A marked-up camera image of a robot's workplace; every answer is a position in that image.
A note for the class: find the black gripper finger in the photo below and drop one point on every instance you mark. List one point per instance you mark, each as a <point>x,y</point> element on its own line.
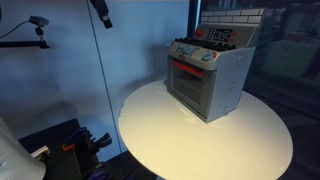
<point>101,11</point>

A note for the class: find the blue stove knob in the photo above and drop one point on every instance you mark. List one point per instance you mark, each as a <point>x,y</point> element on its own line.
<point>189,50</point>
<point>208,56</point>

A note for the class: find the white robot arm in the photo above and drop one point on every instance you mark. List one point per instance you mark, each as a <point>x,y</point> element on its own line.
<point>13,160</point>

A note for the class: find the red round timer knob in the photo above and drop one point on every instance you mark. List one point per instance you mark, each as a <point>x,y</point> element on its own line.
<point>199,32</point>

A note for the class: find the grey toy stove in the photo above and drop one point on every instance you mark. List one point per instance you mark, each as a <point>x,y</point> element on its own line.
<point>226,76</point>

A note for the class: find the grey oven door with window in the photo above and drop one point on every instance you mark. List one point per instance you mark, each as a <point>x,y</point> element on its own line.
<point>190,91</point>

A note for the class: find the black tool stand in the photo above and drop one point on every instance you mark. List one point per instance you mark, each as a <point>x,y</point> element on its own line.
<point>56,153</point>

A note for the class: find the silver metal block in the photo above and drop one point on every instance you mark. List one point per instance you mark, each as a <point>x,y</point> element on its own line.
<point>40,152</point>

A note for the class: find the black camera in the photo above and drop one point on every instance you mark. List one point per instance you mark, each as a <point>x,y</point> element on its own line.
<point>39,21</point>

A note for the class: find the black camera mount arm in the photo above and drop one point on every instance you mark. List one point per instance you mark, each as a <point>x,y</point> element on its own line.
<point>20,44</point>

